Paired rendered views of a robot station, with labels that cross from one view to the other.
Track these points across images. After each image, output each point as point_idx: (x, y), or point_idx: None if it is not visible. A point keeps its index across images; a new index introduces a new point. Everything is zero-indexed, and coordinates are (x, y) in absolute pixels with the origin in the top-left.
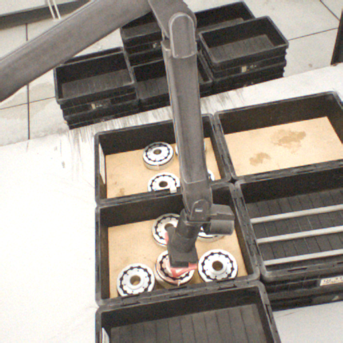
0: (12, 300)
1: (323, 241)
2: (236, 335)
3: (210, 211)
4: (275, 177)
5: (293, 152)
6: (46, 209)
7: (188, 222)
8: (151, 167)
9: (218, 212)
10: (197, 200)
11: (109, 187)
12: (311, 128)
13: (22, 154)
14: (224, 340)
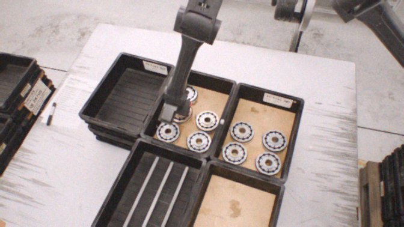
0: (228, 60)
1: (148, 201)
2: (134, 127)
3: (167, 104)
4: (194, 185)
5: None
6: (281, 85)
7: None
8: None
9: (165, 108)
10: (165, 87)
11: (263, 106)
12: None
13: (341, 83)
14: (136, 120)
